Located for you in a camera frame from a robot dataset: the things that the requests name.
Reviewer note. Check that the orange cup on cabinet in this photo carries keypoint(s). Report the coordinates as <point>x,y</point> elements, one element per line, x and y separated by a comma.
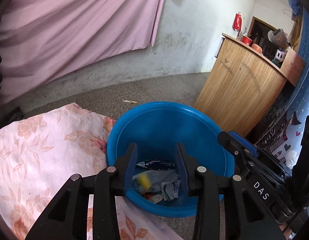
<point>257,48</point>

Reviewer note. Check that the red hanging bag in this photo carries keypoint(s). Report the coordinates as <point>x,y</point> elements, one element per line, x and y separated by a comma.
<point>237,22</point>

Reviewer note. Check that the dark foil wrapper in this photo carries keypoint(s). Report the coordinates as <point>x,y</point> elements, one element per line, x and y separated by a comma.
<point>156,165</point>

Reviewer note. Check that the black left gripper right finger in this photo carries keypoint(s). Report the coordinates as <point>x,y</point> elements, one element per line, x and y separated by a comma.
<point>245,215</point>

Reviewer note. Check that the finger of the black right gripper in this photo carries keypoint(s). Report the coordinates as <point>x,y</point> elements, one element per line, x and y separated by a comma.
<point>251,147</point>
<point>235,148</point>

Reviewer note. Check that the blue plastic bucket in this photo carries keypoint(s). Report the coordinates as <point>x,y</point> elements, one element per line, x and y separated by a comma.
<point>157,127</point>

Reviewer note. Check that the yellow plastic cap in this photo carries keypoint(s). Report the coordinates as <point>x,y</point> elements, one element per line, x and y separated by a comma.
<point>144,181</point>

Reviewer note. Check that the pink wall sheet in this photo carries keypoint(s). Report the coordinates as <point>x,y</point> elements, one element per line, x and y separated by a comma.
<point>42,40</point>

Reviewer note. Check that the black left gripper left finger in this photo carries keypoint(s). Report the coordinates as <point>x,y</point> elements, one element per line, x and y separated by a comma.
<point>66,215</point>

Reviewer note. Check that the grey trash wrapper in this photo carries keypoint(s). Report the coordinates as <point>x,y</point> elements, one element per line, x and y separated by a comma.
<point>165,185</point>

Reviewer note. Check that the pink floral bedsheet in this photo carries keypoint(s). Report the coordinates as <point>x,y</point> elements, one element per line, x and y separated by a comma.
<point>40,153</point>

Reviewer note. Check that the wooden cabinet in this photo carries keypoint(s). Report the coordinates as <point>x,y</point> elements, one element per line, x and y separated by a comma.
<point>243,85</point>

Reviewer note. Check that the red cup on cabinet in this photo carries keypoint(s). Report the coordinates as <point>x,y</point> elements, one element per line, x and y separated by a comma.
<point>246,40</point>

